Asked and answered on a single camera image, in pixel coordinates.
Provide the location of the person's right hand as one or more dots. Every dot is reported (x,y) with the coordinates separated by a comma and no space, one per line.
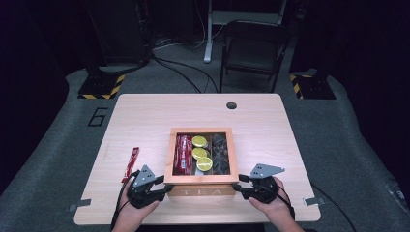
(280,209)

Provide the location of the wooden tea box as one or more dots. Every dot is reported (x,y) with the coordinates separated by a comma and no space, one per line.
(201,179)

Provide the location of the black table grommet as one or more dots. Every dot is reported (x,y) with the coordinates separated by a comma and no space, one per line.
(231,105)

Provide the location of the white metal desk frame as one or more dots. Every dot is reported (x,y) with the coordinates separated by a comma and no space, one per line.
(209,38)

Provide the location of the black folding chair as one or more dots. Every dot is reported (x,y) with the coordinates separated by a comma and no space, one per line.
(254,42)

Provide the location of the grey metal table clip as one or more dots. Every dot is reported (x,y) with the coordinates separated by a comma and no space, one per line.
(313,201)
(80,204)

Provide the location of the pale capsule cup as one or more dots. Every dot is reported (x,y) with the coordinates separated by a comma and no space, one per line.
(199,173)

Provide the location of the person's left hand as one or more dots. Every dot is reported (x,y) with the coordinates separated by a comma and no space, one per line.
(132,214)

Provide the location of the black stand hazard-striped base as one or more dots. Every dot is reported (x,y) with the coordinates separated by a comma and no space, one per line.
(311,87)
(101,87)

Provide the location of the red drink sachet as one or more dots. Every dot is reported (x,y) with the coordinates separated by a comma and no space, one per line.
(131,162)

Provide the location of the pile of dark tea packets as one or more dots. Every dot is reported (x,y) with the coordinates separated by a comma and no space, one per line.
(220,154)

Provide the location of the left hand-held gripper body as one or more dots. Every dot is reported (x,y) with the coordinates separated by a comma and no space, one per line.
(143,193)

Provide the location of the yellow-green round capsule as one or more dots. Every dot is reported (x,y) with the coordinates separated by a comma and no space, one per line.
(199,141)
(204,164)
(199,153)

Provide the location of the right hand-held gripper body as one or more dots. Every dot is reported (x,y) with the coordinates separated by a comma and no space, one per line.
(266,190)

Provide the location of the bundle of red sachets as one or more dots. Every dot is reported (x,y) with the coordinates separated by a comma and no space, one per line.
(183,154)

